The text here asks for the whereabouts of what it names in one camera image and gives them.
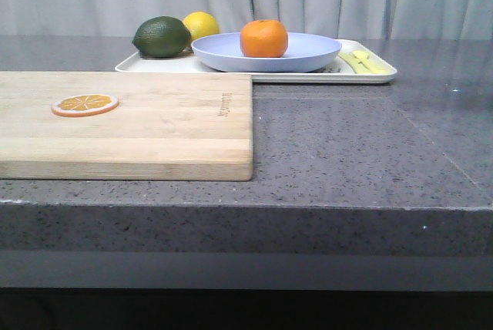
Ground white rectangular tray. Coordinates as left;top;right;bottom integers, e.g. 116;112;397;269
115;39;397;85

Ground wooden cutting board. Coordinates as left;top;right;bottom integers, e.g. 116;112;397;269
1;71;253;181

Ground orange slice piece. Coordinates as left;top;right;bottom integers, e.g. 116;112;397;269
51;93;119;117

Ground pale yellow spoon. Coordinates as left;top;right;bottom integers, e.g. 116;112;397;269
352;50;387;74

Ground pale yellow fork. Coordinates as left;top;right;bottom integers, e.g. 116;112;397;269
338;52;371;74

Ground yellow lemon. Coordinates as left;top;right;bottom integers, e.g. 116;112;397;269
183;11;220;41

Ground light blue plate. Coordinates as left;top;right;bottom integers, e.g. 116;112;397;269
191;32;342;72

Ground green lime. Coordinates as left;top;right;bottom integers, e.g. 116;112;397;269
132;16;191;59

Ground orange mandarin fruit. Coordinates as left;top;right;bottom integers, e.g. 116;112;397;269
240;19;288;58

